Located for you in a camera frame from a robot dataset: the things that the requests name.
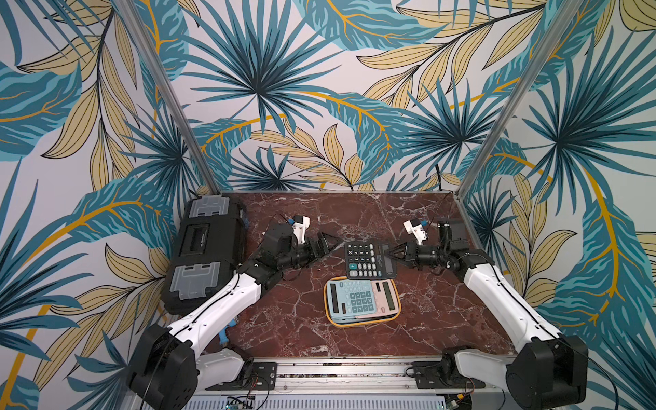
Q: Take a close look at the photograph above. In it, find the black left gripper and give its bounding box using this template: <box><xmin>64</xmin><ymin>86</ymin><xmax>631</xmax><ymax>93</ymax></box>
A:
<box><xmin>278</xmin><ymin>230</ymin><xmax>342</xmax><ymax>270</ymax></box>

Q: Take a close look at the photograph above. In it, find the black upside-down calculator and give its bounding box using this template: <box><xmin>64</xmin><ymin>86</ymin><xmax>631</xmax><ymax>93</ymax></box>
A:
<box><xmin>344</xmin><ymin>241</ymin><xmax>397</xmax><ymax>280</ymax></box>

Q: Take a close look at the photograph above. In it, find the pink calculator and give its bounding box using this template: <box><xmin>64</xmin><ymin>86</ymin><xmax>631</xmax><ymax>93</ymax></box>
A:
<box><xmin>372</xmin><ymin>279</ymin><xmax>401</xmax><ymax>317</ymax></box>

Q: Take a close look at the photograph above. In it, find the yellow plastic tray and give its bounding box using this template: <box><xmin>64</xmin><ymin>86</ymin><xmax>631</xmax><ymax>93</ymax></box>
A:
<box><xmin>324</xmin><ymin>277</ymin><xmax>401</xmax><ymax>328</ymax></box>

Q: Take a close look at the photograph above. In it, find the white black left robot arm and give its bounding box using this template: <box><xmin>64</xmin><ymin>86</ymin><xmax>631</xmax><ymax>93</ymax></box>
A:
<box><xmin>126</xmin><ymin>223</ymin><xmax>343</xmax><ymax>409</ymax></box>

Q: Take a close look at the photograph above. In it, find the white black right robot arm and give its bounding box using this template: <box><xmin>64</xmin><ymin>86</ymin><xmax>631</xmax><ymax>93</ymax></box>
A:
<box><xmin>387</xmin><ymin>219</ymin><xmax>589</xmax><ymax>409</ymax></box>

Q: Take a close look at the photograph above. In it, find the black plastic toolbox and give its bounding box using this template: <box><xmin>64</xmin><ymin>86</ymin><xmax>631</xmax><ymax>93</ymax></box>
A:
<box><xmin>161</xmin><ymin>195</ymin><xmax>248</xmax><ymax>316</ymax></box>

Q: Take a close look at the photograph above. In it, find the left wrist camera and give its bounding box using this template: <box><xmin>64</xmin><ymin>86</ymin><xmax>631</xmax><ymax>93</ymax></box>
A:
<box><xmin>288</xmin><ymin>215</ymin><xmax>311</xmax><ymax>246</ymax></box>

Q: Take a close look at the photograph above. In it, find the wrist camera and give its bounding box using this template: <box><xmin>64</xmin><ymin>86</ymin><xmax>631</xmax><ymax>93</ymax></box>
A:
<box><xmin>288</xmin><ymin>215</ymin><xmax>311</xmax><ymax>246</ymax></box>
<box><xmin>403</xmin><ymin>219</ymin><xmax>428</xmax><ymax>245</ymax></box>

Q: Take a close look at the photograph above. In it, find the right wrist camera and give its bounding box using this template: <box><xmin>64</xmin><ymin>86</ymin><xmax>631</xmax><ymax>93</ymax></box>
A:
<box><xmin>403</xmin><ymin>219</ymin><xmax>428</xmax><ymax>245</ymax></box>

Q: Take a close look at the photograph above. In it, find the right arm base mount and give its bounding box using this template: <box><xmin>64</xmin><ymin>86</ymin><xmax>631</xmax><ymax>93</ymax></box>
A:
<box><xmin>406</xmin><ymin>360</ymin><xmax>486</xmax><ymax>391</ymax></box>

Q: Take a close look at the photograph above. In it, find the aluminium front rail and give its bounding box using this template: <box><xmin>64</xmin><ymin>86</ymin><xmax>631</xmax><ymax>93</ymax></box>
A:
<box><xmin>122</xmin><ymin>357</ymin><xmax>565</xmax><ymax>410</ymax></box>

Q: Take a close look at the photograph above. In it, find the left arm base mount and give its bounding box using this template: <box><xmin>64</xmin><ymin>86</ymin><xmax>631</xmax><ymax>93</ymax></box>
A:
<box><xmin>220</xmin><ymin>361</ymin><xmax>278</xmax><ymax>391</ymax></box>

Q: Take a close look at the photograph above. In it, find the right aluminium corner post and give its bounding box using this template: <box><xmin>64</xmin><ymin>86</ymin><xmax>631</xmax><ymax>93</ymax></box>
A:
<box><xmin>455</xmin><ymin>0</ymin><xmax>583</xmax><ymax>201</ymax></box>

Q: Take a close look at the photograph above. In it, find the aluminium corner post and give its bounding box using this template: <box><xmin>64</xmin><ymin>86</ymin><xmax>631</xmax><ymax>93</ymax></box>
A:
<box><xmin>115</xmin><ymin>0</ymin><xmax>221</xmax><ymax>195</ymax></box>
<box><xmin>455</xmin><ymin>0</ymin><xmax>583</xmax><ymax>201</ymax></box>

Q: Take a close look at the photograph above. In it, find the left aluminium corner post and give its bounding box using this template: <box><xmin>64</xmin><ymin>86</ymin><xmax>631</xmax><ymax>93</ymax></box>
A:
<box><xmin>115</xmin><ymin>0</ymin><xmax>221</xmax><ymax>195</ymax></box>

